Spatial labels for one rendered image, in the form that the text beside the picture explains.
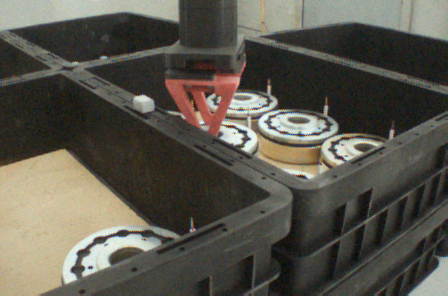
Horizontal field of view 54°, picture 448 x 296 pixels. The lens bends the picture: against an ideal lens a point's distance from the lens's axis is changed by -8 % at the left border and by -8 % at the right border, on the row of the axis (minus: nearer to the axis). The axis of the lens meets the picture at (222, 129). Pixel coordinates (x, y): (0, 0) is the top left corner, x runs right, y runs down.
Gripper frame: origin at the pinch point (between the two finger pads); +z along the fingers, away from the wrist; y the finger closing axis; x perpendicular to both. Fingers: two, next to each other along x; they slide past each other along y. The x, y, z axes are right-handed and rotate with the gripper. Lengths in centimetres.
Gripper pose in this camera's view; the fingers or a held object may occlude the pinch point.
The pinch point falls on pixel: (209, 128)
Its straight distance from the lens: 49.5
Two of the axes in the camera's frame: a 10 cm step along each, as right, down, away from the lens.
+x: 9.9, 0.4, -1.2
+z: 0.0, 9.3, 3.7
